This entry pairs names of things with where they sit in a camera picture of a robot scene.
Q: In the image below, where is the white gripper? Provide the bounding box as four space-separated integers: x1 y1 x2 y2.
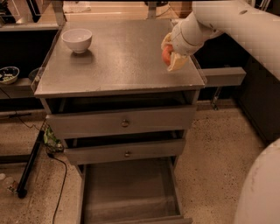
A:
161 22 203 72

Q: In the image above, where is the red apple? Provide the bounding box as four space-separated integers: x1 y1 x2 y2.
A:
162 45 173 66

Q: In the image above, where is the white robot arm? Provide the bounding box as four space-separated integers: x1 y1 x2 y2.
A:
161 0 280 224

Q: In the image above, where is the top grey drawer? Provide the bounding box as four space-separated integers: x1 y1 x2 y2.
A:
46 105 196 139

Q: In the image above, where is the grey drawer cabinet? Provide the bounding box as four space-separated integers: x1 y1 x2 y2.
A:
31 18 207 224

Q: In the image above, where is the middle grey drawer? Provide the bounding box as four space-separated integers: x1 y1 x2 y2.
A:
65 139 186 165

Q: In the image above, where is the bottom open grey drawer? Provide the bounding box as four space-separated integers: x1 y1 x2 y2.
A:
77 157 193 224

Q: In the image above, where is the white ceramic bowl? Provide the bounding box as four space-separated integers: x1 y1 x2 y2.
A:
61 29 93 53

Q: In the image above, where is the green snack bag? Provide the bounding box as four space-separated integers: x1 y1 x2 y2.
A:
43 125 64 152

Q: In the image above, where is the grey side shelf left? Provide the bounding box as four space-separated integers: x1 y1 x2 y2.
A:
0 78 34 100

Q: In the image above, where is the patterned bowl on shelf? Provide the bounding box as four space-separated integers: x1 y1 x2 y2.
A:
0 66 19 85

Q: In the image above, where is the black metal leg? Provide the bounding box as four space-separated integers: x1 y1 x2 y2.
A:
17 130 44 199

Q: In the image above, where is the black floor cable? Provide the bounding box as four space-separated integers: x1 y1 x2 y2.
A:
46 151 68 224

